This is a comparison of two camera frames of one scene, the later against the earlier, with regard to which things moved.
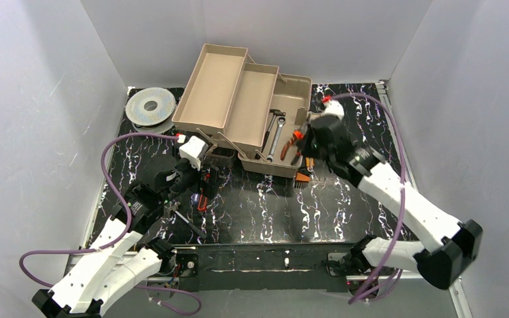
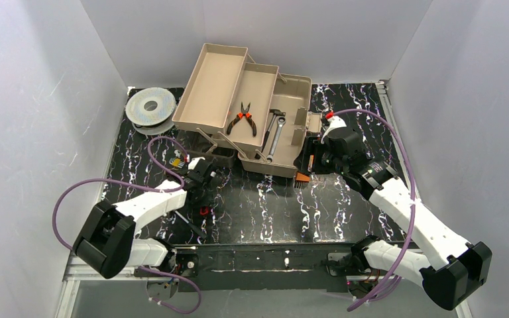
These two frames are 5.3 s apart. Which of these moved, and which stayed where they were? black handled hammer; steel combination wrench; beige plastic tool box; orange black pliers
Moved: orange black pliers
Stayed: beige plastic tool box; steel combination wrench; black handled hammer
